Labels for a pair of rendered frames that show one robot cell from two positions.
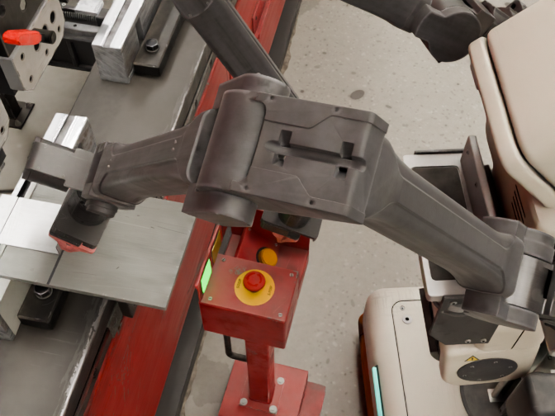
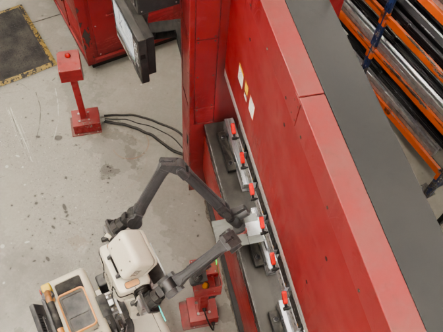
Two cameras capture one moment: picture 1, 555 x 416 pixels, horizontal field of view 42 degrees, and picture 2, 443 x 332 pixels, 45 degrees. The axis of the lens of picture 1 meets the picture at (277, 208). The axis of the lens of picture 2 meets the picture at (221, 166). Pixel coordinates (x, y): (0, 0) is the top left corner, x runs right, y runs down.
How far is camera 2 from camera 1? 2.50 m
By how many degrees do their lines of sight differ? 63
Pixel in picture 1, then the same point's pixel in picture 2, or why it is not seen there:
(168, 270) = (215, 230)
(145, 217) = not seen: hidden behind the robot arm
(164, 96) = (261, 305)
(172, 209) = not seen: hidden behind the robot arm
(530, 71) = (141, 244)
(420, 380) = (147, 320)
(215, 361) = (228, 321)
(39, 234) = (252, 225)
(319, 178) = (165, 159)
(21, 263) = (250, 217)
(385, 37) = not seen: outside the picture
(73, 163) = (235, 210)
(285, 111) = (174, 164)
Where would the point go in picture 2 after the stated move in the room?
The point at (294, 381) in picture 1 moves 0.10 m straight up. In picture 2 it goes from (193, 316) to (193, 311)
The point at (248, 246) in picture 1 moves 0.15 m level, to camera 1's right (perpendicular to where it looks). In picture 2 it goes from (212, 284) to (188, 294)
